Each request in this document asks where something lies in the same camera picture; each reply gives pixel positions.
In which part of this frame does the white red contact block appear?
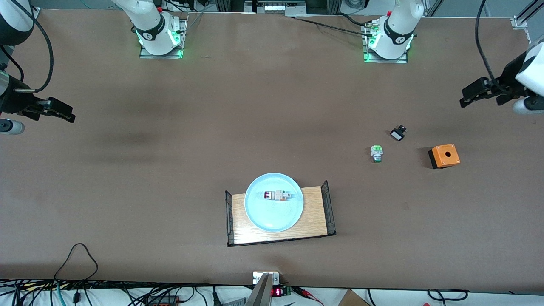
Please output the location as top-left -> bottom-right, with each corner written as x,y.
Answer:
263,190 -> 295,202

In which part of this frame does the light blue plate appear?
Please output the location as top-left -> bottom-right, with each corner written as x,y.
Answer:
245,173 -> 305,232

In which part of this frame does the wooden tray with mesh sides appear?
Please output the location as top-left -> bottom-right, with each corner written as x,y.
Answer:
225,180 -> 337,247

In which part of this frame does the brown cardboard piece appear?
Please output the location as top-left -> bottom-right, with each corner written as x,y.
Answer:
338,289 -> 372,306

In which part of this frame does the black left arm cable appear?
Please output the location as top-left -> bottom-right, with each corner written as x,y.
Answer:
475,0 -> 499,83

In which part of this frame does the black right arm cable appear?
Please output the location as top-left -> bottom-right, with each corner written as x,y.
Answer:
0,0 -> 54,93

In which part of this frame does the orange button enclosure box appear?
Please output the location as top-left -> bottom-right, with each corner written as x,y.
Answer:
428,144 -> 461,170

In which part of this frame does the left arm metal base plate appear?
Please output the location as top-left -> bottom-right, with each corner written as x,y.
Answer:
363,21 -> 409,64

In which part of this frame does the black looped cable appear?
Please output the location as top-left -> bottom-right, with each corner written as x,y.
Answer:
53,243 -> 99,303

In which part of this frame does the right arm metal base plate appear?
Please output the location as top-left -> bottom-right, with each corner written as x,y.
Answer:
139,17 -> 188,59

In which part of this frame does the black cable to arm base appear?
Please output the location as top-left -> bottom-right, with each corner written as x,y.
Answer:
293,16 -> 374,38

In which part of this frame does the black curled cable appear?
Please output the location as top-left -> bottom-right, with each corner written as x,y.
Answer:
427,289 -> 469,301

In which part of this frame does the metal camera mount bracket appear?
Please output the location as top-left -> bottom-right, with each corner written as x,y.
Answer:
246,271 -> 280,306

